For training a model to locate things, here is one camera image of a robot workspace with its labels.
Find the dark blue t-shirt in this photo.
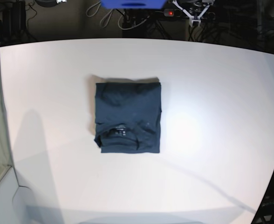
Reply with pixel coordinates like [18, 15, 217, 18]
[94, 82, 162, 154]

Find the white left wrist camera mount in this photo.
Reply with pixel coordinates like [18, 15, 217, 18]
[171, 0, 215, 27]

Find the black power strip red switch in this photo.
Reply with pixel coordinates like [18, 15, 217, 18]
[163, 9, 216, 21]

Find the blue plastic box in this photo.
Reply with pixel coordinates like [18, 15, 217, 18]
[101, 0, 166, 9]

